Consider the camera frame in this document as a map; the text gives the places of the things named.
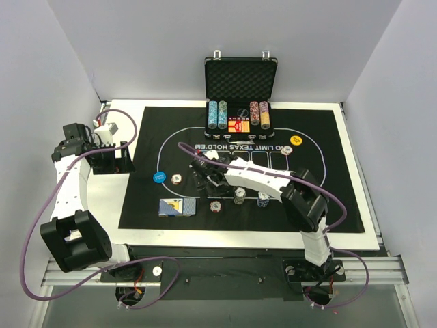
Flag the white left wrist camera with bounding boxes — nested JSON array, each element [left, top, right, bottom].
[[92, 123, 118, 146]]

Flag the red chip row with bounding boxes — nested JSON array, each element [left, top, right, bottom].
[[249, 101, 260, 126]]

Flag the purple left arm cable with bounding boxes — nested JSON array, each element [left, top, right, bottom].
[[18, 108, 180, 310]]

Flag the black poker felt mat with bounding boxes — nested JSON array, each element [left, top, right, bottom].
[[119, 107, 364, 233]]

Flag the grey poker chip stack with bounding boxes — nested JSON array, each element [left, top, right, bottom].
[[234, 187, 246, 205]]

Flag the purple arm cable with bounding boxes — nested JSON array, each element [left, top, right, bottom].
[[177, 141, 370, 310], [18, 108, 180, 310]]

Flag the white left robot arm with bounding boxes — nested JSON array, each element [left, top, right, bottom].
[[40, 137, 141, 282]]

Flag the green chip row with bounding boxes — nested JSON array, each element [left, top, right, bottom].
[[217, 100, 227, 129]]

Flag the aluminium frame rail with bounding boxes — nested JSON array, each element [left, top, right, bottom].
[[42, 255, 409, 286]]

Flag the light blue chip row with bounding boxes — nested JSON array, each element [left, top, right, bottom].
[[207, 100, 218, 129]]

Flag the aluminium poker chip case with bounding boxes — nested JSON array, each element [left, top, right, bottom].
[[204, 50, 278, 142]]

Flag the blue playing card deck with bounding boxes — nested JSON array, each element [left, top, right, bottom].
[[158, 197, 197, 217]]

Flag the purple yellow chip row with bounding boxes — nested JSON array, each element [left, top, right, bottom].
[[259, 101, 271, 130]]

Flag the red poker chip stack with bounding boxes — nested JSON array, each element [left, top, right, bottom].
[[210, 200, 222, 213]]

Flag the yellow big blind button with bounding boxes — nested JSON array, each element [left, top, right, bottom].
[[290, 135, 303, 146]]

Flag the red playing card box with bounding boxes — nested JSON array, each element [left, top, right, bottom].
[[227, 120, 251, 133]]

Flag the blue poker chip stack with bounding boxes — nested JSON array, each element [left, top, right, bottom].
[[257, 192, 270, 208]]

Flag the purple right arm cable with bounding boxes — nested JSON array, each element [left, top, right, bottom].
[[177, 141, 370, 310]]

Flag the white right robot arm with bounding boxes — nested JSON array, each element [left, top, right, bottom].
[[189, 151, 331, 279]]

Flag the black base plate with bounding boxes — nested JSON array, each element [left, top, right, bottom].
[[101, 246, 328, 301]]

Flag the clear dealer button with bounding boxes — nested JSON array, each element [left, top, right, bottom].
[[237, 108, 249, 118]]

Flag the blue small blind button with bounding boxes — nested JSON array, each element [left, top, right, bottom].
[[152, 171, 167, 184]]

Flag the red chips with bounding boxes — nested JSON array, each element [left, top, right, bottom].
[[171, 174, 182, 185]]

